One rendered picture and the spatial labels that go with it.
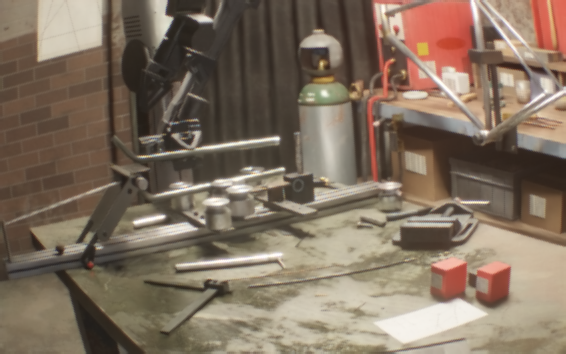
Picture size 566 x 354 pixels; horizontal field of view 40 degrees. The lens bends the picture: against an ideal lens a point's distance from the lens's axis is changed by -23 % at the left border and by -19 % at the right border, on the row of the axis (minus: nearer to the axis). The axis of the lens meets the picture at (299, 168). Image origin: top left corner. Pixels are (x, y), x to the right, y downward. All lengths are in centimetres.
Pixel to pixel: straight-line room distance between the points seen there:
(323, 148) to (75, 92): 143
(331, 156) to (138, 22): 152
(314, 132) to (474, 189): 73
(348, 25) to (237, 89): 73
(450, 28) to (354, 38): 91
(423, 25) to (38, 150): 202
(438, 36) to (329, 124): 67
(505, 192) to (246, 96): 170
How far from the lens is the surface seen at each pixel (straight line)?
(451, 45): 393
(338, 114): 360
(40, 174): 441
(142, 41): 232
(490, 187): 322
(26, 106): 434
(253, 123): 443
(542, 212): 302
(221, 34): 208
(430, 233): 160
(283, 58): 444
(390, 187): 186
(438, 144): 345
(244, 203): 174
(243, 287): 149
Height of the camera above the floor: 138
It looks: 13 degrees down
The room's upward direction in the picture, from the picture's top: 5 degrees counter-clockwise
